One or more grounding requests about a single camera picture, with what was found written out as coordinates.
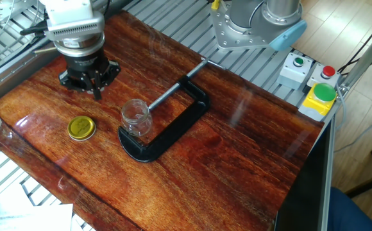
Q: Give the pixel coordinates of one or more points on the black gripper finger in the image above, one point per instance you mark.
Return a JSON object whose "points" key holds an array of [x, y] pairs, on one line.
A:
{"points": [[109, 75], [75, 82]]}

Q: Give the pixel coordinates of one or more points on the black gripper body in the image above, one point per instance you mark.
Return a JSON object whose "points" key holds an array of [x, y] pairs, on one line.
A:
{"points": [[85, 65]]}

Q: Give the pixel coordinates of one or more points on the yellow metal jar lid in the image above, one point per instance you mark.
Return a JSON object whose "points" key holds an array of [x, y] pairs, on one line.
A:
{"points": [[81, 127]]}

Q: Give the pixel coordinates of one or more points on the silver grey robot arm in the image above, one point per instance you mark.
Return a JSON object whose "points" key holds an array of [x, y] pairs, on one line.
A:
{"points": [[247, 13]]}

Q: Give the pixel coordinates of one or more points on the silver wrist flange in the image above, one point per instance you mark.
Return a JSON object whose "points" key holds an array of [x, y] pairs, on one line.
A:
{"points": [[77, 48]]}

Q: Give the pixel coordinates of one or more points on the black iron C-clamp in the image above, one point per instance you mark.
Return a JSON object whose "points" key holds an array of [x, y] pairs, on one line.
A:
{"points": [[179, 126]]}

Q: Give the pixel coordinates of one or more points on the perforated aluminium plate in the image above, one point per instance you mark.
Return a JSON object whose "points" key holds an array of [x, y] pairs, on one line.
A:
{"points": [[0, 8]]}

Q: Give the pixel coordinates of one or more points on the white paper sheets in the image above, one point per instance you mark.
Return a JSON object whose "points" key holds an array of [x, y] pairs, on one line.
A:
{"points": [[45, 218]]}

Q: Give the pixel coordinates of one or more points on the grey box small green button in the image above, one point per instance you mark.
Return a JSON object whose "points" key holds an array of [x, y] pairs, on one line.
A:
{"points": [[293, 72]]}

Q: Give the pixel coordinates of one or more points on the yellow box big green button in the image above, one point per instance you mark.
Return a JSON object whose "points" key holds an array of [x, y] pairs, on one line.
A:
{"points": [[317, 102]]}

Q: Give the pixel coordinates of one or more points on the grey box red button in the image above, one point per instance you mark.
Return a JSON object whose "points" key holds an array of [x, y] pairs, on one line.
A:
{"points": [[328, 71]]}

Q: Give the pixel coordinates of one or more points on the aluminium frame post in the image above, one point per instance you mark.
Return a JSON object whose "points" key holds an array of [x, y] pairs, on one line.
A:
{"points": [[365, 57]]}

